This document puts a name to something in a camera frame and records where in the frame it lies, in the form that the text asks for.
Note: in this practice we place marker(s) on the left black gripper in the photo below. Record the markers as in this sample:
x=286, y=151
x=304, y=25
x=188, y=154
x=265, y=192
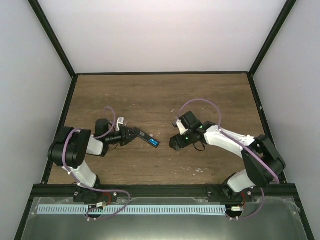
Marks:
x=126, y=138

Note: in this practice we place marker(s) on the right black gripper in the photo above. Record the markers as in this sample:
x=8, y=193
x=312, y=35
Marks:
x=182, y=144

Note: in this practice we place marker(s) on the black remote control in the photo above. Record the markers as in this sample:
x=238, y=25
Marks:
x=144, y=136

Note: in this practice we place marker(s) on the blue battery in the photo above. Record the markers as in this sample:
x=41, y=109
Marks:
x=154, y=142

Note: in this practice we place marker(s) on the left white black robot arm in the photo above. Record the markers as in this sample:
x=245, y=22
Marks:
x=71, y=146

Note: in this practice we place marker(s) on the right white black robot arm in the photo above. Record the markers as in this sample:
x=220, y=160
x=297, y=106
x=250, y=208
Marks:
x=263, y=164

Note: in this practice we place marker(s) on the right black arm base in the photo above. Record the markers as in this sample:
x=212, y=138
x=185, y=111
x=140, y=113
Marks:
x=222, y=193

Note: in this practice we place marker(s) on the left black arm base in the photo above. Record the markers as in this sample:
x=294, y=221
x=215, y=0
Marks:
x=87, y=196

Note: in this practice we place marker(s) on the grey metal front plate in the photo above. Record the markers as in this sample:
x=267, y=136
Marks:
x=271, y=218

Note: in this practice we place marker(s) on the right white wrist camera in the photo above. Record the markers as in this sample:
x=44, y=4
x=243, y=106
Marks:
x=182, y=129

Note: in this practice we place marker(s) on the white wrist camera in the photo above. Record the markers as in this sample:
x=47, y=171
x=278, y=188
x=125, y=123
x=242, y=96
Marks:
x=182, y=129
x=119, y=124

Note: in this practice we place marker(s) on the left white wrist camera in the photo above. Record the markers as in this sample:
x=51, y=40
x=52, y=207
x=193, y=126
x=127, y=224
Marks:
x=119, y=124

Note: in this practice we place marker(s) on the light blue slotted cable duct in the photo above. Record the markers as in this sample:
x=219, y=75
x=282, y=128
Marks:
x=68, y=209

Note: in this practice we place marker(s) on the black aluminium frame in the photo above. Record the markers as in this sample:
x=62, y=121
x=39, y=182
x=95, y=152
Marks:
x=44, y=190

